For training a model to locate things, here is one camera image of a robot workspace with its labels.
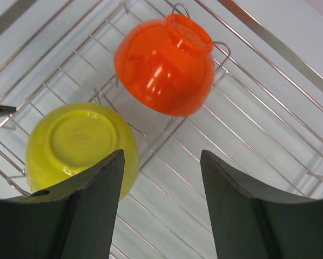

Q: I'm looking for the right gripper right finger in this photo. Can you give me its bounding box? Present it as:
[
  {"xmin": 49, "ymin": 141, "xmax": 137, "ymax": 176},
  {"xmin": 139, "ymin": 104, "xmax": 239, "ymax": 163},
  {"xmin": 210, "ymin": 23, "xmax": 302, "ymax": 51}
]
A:
[{"xmin": 200, "ymin": 150, "xmax": 323, "ymax": 258}]

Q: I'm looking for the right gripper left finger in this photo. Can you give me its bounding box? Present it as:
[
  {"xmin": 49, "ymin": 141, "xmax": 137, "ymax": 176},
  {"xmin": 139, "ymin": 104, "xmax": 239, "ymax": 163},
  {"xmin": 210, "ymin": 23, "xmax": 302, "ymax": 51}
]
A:
[{"xmin": 0, "ymin": 149, "xmax": 125, "ymax": 258}]

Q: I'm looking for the yellow-green bowl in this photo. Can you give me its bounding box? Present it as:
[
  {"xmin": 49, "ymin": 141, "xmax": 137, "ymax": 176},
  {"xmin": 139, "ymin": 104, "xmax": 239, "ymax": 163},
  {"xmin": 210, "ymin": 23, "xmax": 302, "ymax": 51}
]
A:
[{"xmin": 25, "ymin": 103, "xmax": 140, "ymax": 200}]

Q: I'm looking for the wire dish rack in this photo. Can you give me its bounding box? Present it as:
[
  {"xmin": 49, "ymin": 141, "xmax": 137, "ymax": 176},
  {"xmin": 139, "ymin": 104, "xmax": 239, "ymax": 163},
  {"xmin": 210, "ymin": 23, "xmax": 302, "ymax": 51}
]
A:
[{"xmin": 0, "ymin": 1, "xmax": 323, "ymax": 258}]

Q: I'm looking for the red-orange bowl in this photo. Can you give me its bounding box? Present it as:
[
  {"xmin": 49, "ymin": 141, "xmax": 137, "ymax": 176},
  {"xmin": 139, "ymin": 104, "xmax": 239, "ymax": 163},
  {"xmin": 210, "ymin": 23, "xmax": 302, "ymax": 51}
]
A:
[{"xmin": 113, "ymin": 13, "xmax": 216, "ymax": 117}]

